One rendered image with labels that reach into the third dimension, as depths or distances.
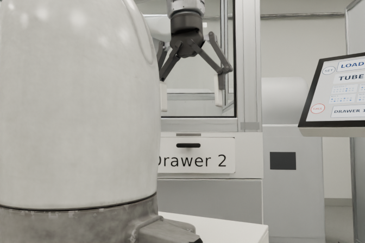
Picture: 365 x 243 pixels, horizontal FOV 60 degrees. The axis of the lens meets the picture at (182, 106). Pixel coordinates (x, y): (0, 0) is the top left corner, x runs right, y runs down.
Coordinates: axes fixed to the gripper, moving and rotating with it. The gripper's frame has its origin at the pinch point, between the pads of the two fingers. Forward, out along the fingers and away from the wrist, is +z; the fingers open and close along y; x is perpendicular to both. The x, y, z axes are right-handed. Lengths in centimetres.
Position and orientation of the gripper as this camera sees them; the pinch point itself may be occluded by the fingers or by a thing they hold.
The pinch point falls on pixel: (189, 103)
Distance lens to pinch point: 71.5
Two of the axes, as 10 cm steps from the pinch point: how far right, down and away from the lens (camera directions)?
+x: 4.1, 0.9, 9.1
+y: 9.1, -0.9, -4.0
